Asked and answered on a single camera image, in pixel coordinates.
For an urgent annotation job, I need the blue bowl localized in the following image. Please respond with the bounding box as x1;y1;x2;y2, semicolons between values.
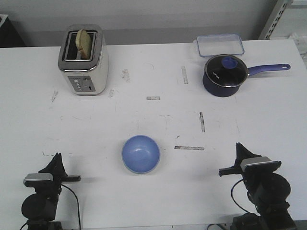
121;135;160;174

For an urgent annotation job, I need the grey metal shelf upright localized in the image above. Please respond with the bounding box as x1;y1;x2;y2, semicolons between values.
258;0;295;40

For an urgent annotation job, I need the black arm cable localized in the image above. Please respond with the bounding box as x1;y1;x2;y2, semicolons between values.
231;179;255;214
59;183;82;230

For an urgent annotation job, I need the slice of toast bread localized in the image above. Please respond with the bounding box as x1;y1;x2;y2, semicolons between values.
75;29;92;59

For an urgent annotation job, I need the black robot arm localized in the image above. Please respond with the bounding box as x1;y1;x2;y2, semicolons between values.
219;142;297;230
21;153;81;230

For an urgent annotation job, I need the blue saucepan with handle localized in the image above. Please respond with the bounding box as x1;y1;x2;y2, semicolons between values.
202;64;291;97

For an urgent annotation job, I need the dark cabinet at left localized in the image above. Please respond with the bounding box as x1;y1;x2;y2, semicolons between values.
0;14;26;48

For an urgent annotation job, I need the clear plastic container blue rim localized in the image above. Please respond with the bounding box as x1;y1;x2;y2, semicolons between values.
196;34;245;58

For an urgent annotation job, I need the glass pot lid blue knob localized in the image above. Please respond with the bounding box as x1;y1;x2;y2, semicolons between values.
205;54;248;88

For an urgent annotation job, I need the silver two-slot toaster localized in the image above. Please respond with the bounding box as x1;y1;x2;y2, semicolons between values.
58;24;109;96

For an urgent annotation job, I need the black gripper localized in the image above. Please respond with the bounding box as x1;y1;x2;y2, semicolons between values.
38;153;81;192
218;142;282;182

